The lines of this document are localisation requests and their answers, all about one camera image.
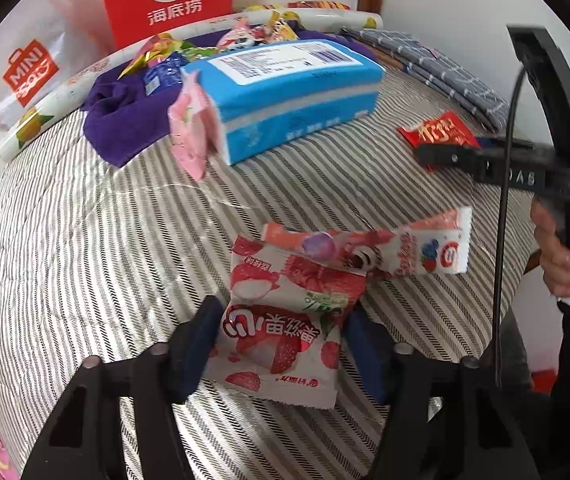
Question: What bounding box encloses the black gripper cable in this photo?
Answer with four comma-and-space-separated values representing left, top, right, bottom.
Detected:
493, 64, 531, 388

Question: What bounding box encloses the purple towel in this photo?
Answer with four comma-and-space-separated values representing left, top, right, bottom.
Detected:
83, 36, 375, 167

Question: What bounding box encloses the toy story lollipop packet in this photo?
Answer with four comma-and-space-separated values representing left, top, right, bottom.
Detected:
261, 207, 472, 278

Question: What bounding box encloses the rolled duck print mat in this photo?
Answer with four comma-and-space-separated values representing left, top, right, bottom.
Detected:
0, 8, 384, 164

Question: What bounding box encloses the grey checked folded cloth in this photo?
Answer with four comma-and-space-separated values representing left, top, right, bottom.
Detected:
342, 27, 509, 133

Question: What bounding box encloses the small red snack packet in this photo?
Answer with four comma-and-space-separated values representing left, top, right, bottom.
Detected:
396, 112, 480, 148

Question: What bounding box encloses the blue tissue pack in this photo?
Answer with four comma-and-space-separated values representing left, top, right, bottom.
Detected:
183, 39, 385, 166

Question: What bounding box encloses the red orange chips bag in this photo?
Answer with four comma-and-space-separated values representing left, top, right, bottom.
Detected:
243, 0, 352, 12

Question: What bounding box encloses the blue snack packet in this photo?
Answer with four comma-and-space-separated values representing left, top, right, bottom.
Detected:
143, 52, 187, 96

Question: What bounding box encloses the red white lychee snack packet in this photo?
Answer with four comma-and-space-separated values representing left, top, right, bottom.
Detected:
204, 236, 366, 410

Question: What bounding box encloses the white Miniso plastic bag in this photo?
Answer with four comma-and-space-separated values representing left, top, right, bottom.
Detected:
0, 0, 107, 131

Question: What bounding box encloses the pink yellow snack packet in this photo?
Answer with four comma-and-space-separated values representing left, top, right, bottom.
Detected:
118, 32, 192, 79

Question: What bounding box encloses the small yellow snack packet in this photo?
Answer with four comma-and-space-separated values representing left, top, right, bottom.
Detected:
264, 11, 299, 44

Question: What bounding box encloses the green chicken snack packet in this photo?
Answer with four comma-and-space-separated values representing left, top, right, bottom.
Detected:
178, 41, 219, 62

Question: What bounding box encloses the person's right hand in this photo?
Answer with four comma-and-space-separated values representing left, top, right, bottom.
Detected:
530, 197, 570, 298

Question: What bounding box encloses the pink candy packet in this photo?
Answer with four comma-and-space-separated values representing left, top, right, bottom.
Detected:
168, 70, 213, 181

